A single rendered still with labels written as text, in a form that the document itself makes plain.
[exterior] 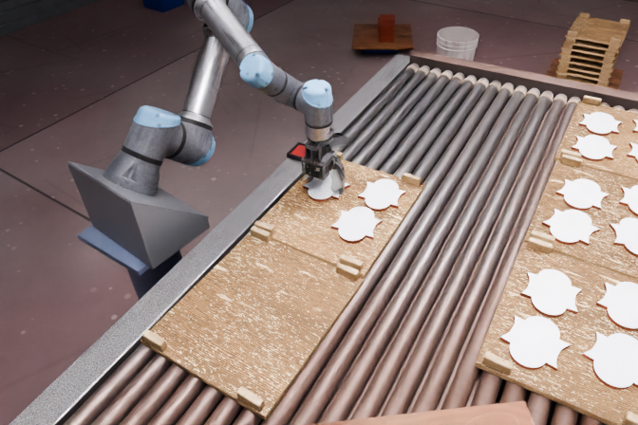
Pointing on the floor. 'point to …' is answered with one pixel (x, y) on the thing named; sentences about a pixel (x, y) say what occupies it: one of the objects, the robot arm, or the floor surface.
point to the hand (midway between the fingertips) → (327, 185)
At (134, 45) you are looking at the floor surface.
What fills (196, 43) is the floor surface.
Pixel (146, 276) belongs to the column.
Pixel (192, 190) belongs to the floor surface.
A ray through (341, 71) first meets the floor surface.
